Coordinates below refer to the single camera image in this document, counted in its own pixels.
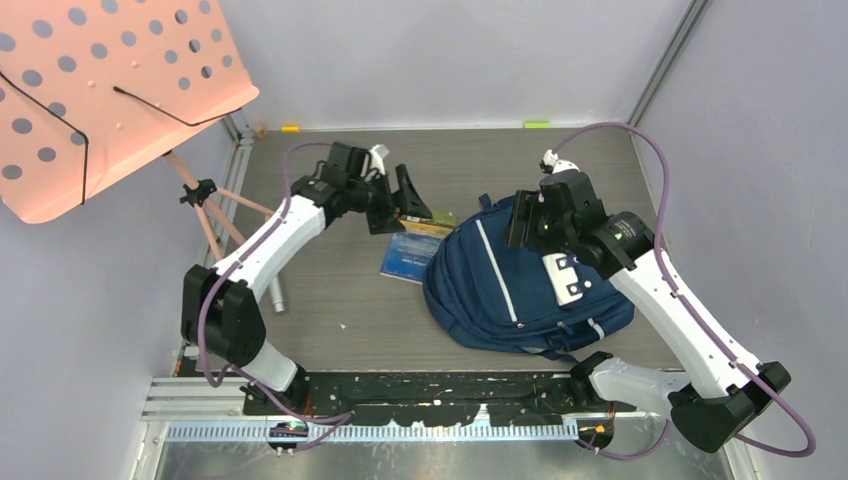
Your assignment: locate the black mounting base plate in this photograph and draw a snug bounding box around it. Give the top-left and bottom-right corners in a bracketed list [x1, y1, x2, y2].
[241, 371, 634, 427]

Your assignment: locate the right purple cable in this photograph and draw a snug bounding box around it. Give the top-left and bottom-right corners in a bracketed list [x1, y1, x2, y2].
[553, 121, 817, 462]

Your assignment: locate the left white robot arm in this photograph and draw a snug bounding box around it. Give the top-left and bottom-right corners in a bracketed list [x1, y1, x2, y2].
[180, 142, 432, 414]

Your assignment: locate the aluminium frame rail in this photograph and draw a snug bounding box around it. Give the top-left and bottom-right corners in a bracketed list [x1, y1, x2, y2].
[140, 370, 743, 444]

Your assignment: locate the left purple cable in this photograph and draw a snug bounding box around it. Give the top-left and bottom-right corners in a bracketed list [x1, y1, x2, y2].
[197, 140, 356, 452]

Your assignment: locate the green tape marker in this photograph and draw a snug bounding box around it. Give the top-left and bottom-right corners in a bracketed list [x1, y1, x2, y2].
[523, 121, 551, 129]

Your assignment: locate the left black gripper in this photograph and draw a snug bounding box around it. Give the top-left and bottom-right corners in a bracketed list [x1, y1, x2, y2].
[346, 165, 431, 235]

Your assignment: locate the pink perforated music stand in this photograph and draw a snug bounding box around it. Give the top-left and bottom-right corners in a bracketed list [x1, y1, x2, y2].
[1, 1, 259, 224]

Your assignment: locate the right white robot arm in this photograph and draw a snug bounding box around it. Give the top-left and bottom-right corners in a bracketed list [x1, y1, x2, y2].
[504, 151, 791, 453]

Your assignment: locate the blue Animal Farm book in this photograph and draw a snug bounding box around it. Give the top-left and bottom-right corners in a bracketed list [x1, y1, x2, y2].
[380, 210, 459, 284]

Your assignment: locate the purple cable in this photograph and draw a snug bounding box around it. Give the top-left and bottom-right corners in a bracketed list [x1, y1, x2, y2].
[197, 140, 356, 452]
[553, 121, 817, 462]

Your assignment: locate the navy blue student backpack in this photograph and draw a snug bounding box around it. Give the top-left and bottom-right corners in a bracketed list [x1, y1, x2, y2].
[422, 194, 635, 361]

